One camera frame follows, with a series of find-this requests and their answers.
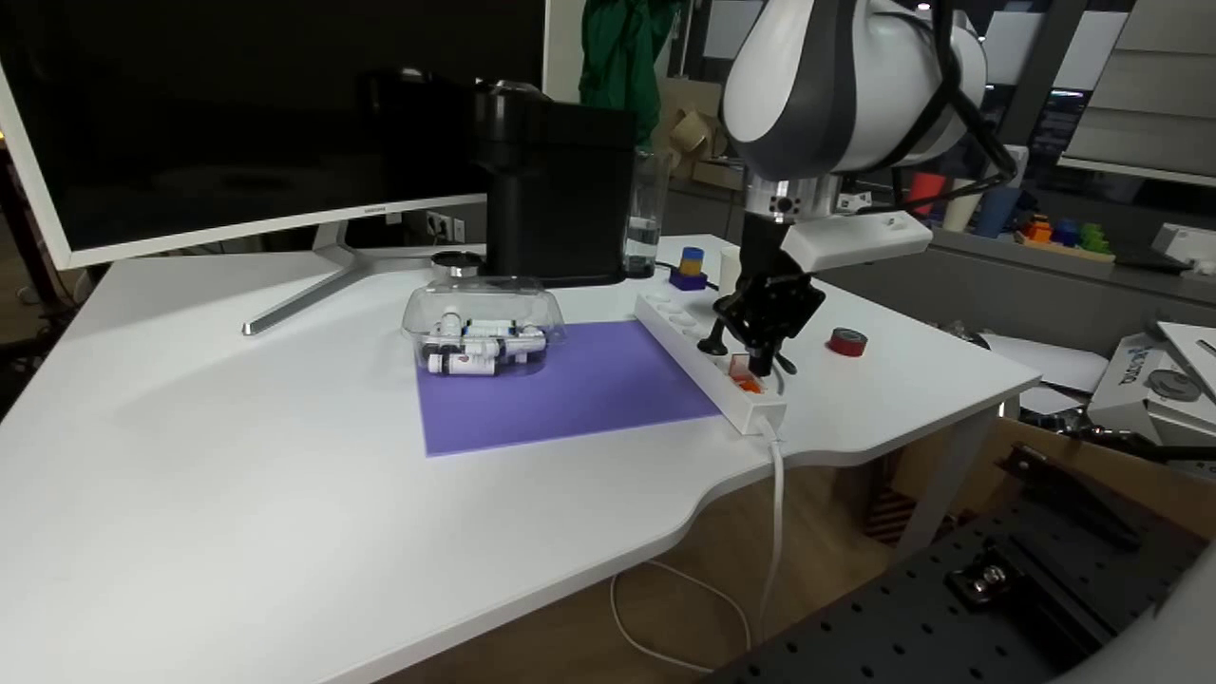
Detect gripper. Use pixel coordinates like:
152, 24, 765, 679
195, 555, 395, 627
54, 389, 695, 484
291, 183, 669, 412
698, 217, 826, 377

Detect white power strip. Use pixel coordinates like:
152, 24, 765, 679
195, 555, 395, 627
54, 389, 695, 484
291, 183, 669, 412
635, 289, 789, 437

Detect blue and yellow block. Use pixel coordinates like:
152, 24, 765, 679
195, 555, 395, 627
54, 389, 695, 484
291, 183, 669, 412
669, 247, 710, 292

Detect purple mat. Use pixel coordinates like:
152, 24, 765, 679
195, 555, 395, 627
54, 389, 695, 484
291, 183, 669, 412
415, 319, 724, 459

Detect clear water tank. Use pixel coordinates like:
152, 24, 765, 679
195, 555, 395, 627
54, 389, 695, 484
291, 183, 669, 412
623, 146, 672, 279

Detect stack of cardboard boxes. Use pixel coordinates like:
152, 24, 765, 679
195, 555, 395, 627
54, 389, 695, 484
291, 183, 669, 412
657, 76, 746, 193

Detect black coffee machine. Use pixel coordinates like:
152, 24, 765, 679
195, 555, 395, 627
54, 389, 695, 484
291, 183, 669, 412
471, 80, 640, 289

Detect heap of white markers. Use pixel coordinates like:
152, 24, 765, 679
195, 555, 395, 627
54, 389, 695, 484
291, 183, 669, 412
421, 311, 549, 377

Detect row of coloured cups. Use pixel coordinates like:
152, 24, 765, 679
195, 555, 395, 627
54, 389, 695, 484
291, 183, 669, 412
905, 171, 1025, 239

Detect clear plastic container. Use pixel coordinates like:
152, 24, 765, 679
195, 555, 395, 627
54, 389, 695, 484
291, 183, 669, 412
401, 276, 567, 379

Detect green cloth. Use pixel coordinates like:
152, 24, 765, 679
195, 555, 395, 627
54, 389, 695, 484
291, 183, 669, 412
578, 0, 687, 145

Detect white paper sheets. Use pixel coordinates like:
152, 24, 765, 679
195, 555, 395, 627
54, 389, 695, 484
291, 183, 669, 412
981, 332, 1111, 417

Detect black clamp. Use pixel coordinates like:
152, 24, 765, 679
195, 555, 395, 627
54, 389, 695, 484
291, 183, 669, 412
944, 559, 1016, 610

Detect colourful toy blocks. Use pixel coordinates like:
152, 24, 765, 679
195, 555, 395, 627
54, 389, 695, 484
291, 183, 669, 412
1015, 213, 1115, 257

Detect white box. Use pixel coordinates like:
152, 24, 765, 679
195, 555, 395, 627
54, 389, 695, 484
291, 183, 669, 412
1086, 321, 1216, 449

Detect white curved monitor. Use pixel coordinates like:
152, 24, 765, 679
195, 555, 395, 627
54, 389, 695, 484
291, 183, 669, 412
0, 0, 553, 337

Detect white cable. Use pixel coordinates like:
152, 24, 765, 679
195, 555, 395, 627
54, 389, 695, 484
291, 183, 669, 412
608, 416, 789, 675

